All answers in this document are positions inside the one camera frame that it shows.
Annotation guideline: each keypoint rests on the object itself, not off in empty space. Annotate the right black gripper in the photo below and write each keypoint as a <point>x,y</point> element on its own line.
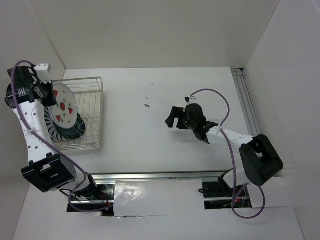
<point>178,112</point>

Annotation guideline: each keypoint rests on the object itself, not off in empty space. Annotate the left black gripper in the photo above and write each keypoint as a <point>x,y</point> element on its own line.
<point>52,100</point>

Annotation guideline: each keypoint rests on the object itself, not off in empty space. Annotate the strawberry pattern plate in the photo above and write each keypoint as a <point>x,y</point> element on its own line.
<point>65,112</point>

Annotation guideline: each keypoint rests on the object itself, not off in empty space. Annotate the blue striped plate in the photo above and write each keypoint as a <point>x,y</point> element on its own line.
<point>52,130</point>

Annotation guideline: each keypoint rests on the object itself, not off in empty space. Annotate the dark blue glazed plate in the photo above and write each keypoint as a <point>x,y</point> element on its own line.
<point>74,132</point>

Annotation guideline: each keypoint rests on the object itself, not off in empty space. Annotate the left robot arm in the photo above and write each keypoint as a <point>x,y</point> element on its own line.
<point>47,169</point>

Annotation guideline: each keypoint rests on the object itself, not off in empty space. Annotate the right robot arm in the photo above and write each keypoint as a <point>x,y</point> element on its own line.
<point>259,160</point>

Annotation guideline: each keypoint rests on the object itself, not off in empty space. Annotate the white glossy cover sheet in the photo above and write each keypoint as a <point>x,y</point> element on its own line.
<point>158,198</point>

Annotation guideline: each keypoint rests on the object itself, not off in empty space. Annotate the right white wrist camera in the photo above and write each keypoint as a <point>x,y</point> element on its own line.
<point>191,99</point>

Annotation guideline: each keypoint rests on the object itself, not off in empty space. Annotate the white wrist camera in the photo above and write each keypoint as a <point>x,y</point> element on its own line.
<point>191,99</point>
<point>43,73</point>

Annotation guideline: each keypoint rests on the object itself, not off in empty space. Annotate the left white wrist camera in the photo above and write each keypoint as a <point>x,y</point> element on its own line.
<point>43,73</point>

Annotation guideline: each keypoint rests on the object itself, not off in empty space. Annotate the white wire dish rack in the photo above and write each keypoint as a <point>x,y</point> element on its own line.
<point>88,94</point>

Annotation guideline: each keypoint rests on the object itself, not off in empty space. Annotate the aluminium rail frame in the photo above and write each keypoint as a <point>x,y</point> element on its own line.
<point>216,189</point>

